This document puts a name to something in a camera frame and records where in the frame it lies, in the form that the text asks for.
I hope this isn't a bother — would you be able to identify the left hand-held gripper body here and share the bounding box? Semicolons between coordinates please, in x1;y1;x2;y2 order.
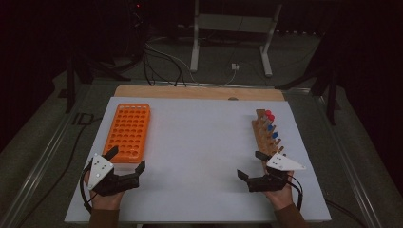
86;154;141;198

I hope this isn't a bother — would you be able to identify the black equipment tower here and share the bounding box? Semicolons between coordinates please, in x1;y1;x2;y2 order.
125;0;150;61

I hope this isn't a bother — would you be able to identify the person's left hand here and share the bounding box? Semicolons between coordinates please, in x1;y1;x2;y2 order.
83;170;126;211

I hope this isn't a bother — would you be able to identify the person's right hand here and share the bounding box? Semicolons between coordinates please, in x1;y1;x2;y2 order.
265;170;296;212

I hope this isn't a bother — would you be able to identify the black floor cable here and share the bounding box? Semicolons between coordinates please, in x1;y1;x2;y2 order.
324;199;367;228
15;117;104;228

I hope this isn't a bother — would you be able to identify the white table mat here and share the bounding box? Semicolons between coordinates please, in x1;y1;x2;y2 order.
64;96;332;224

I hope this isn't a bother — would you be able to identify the orange plastic tube rack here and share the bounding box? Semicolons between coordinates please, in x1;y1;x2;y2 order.
102;103;151;174

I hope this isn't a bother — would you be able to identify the long white cable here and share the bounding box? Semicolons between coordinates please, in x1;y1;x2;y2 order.
145;37;198;84

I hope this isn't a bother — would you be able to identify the hand-held gripper cable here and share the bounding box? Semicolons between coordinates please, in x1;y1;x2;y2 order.
283;172;304;212
79;165;98;214

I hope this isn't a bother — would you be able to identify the white metal stand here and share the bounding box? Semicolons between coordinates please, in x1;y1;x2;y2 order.
189;0;283;78

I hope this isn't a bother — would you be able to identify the right hand-held gripper cable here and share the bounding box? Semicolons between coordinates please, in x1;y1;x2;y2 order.
283;172;304;212

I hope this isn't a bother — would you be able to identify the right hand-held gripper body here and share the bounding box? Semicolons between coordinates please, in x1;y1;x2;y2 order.
246;152;307;194

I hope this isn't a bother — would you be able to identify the left hand-held gripper cable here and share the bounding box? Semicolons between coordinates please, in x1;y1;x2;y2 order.
79;165;98;214

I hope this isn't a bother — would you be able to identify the thin white cable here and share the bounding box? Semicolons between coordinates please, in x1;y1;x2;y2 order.
221;69;238;86

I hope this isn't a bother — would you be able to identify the black tripod stand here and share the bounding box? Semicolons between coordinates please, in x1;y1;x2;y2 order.
58;53;131;113
275;56;341;126

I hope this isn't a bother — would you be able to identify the wooden tube rack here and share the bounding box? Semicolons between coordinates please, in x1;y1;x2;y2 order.
251;108;286;177

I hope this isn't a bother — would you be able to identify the black cable bundle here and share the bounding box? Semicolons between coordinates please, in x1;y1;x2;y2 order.
142;42;188;88

